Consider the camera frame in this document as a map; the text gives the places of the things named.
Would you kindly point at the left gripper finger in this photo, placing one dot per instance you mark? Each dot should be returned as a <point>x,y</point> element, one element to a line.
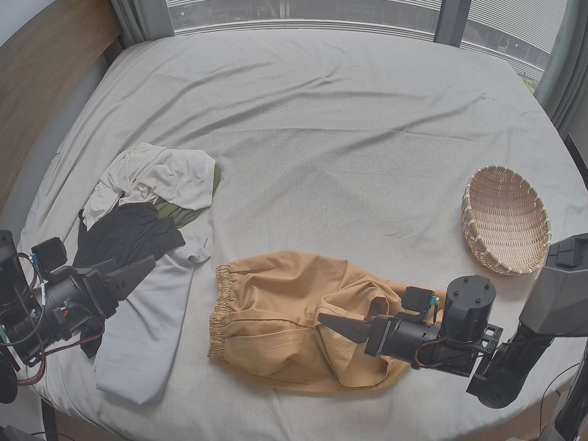
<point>126,271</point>
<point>131,287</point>

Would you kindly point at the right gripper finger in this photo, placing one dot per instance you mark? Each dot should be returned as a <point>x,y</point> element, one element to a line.
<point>342,320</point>
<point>358,336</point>

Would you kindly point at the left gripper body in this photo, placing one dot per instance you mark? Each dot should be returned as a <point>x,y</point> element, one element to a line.
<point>78,299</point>

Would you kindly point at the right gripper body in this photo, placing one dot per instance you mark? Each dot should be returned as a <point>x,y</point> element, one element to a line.
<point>399,340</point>

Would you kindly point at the tan shorts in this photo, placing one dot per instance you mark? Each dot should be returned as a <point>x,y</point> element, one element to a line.
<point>275,310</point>

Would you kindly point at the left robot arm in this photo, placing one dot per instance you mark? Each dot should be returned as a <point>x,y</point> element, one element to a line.
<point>13,301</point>

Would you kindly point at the black garment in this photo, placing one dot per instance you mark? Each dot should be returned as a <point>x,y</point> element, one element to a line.
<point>124,237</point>

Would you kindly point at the pale grey garment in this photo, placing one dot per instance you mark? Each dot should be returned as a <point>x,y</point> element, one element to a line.
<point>147,338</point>

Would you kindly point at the green garment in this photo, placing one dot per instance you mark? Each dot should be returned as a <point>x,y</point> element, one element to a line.
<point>181,216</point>

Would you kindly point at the white garment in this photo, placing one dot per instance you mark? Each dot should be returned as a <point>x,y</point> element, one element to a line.
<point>179,177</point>

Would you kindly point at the round woven basket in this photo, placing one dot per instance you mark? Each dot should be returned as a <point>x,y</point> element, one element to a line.
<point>505,218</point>

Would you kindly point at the grey-green curtain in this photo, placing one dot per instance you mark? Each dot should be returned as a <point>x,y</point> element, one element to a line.
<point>138,2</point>
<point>567,62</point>

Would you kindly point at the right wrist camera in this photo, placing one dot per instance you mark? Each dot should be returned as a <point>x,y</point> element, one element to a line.
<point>415,300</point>

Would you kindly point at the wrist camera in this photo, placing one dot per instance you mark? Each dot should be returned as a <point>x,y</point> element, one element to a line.
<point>48,251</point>
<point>415,300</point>

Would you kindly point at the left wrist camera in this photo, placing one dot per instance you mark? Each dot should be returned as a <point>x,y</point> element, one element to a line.
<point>48,251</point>

